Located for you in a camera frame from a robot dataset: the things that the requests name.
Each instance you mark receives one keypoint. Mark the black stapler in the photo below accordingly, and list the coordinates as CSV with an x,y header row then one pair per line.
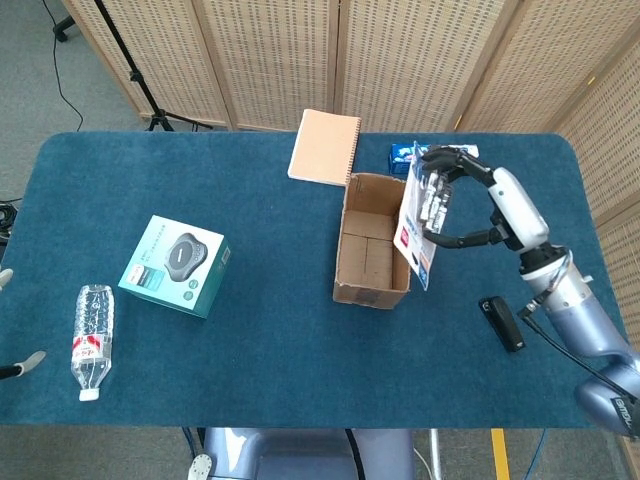
x,y
502,322

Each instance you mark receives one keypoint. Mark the green speaker product box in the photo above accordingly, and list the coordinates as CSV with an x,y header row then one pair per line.
x,y
175,265

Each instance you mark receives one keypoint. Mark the black tripod stand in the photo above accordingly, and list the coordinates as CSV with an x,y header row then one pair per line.
x,y
142,85

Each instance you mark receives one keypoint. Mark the blue cookie package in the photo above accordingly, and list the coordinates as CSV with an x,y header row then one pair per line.
x,y
400,159

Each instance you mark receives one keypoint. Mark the open cardboard box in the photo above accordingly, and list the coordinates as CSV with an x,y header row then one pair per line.
x,y
372,240

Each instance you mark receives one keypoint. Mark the tan spiral notebook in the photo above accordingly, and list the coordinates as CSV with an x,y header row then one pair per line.
x,y
325,147

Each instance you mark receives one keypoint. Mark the white blister card package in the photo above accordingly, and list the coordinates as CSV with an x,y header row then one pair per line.
x,y
417,235

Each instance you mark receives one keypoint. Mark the clear plastic water bottle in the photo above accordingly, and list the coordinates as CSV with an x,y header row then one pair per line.
x,y
92,340

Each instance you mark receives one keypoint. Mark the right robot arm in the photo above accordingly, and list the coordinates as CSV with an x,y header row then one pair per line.
x,y
580,325

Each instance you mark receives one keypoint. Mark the blue table mat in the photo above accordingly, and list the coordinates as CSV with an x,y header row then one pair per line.
x,y
250,350

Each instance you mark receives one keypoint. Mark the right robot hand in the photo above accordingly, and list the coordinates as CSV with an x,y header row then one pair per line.
x,y
487,200

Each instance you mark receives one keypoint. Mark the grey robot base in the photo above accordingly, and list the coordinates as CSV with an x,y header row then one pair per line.
x,y
300,455

